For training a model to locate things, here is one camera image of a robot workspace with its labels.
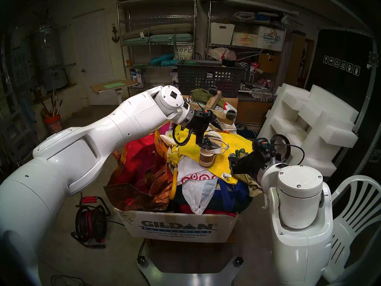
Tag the pink white plastic bag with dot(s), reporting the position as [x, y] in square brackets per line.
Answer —
[221, 53]

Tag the white plastic chair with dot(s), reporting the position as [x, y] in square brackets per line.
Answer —
[351, 237]

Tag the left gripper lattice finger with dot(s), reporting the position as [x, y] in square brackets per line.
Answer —
[212, 145]
[217, 123]

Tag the pink flowers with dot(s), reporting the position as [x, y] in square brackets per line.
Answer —
[265, 82]

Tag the black plastic mesh basket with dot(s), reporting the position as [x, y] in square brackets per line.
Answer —
[193, 77]

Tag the wooden cross caster dolly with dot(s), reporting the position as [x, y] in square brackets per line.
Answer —
[215, 102]

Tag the dark anchor wall ornament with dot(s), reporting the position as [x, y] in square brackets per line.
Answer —
[115, 36]

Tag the white stand cardboard-top table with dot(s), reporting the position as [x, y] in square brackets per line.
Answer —
[113, 85]

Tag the orange bucket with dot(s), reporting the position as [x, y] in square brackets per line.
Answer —
[53, 127]

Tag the beige green work glove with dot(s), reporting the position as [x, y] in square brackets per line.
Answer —
[241, 153]

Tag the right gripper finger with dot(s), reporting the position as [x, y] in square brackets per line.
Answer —
[233, 161]

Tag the beige seat cushion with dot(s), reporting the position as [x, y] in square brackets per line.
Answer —
[171, 28]
[135, 35]

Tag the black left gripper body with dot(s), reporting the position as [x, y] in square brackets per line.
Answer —
[201, 123]

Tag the large Gildan cardboard box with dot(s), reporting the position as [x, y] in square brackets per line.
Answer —
[178, 225]

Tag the turquoise folded cushion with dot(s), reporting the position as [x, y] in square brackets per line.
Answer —
[162, 59]

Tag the dark blue fabric bag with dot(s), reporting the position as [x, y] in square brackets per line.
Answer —
[232, 196]

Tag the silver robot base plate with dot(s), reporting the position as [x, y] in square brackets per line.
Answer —
[190, 281]

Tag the tan wooden board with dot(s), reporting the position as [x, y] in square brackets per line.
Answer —
[296, 60]

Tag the HOPE text pillow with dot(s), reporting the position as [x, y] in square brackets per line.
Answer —
[183, 52]

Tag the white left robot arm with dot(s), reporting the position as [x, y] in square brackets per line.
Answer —
[89, 148]

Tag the red fabric item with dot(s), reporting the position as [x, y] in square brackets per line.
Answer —
[217, 212]

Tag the brown cardboard box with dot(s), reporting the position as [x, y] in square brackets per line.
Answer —
[269, 63]

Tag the cream fabric piece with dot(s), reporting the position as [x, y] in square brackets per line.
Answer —
[166, 139]

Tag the crumpled clear plastic bag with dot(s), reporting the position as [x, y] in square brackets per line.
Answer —
[261, 93]

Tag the white storage bin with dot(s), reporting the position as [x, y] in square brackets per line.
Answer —
[221, 35]

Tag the olive beige cloth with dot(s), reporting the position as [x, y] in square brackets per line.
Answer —
[253, 185]

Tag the small labelled cardboard box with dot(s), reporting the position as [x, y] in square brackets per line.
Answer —
[244, 39]

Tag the white red-print plastic bag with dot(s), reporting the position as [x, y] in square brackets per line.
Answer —
[199, 193]

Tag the small Gildan cardboard box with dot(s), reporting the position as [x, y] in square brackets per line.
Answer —
[271, 39]

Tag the green knit gloves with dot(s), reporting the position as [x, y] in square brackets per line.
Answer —
[201, 94]

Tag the white foam packing block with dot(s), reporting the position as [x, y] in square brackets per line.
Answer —
[303, 130]

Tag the black flight case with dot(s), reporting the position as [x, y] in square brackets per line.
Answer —
[342, 47]

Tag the red orange patterned bag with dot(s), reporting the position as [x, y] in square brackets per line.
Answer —
[140, 169]

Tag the blue white product box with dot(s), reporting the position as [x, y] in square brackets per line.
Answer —
[138, 77]

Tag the teal seat cushion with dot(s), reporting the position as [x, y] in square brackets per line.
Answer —
[171, 38]

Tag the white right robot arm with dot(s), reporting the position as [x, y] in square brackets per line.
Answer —
[297, 252]

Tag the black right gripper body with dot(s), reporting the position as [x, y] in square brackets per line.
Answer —
[250, 164]

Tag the large brown box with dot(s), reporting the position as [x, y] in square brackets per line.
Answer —
[254, 111]

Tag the grey water heater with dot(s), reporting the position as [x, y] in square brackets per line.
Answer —
[53, 62]

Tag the white door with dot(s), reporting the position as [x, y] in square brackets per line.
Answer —
[93, 56]

